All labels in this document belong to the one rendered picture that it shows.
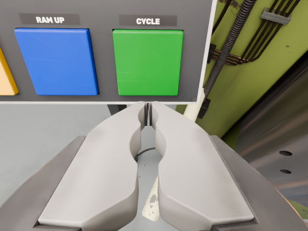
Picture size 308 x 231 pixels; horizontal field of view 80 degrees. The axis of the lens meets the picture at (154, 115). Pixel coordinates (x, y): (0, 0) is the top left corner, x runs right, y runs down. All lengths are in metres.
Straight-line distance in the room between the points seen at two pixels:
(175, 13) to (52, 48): 0.13
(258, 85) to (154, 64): 0.46
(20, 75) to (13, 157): 1.22
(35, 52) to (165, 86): 0.15
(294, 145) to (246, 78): 0.24
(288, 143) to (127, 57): 0.39
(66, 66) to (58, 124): 1.20
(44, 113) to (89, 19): 1.32
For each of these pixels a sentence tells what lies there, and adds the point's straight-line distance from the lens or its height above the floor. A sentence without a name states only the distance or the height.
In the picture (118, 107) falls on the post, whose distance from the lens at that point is 0.52.
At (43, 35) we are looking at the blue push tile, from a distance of 0.24.
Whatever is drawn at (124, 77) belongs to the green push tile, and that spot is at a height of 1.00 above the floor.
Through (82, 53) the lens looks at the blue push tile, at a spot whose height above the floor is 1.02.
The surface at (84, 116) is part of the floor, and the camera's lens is 1.39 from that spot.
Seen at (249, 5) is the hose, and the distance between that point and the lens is 0.47.
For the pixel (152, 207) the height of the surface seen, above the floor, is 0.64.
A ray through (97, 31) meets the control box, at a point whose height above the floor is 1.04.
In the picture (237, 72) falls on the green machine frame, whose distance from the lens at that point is 0.61.
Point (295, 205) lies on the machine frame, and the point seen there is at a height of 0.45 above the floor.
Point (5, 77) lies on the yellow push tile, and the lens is 0.28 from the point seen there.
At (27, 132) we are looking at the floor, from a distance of 1.50.
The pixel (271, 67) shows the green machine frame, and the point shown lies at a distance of 0.59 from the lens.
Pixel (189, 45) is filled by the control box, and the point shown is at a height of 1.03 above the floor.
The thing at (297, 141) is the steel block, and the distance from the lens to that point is 0.47.
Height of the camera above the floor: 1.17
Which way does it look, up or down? 63 degrees down
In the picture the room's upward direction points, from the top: 3 degrees clockwise
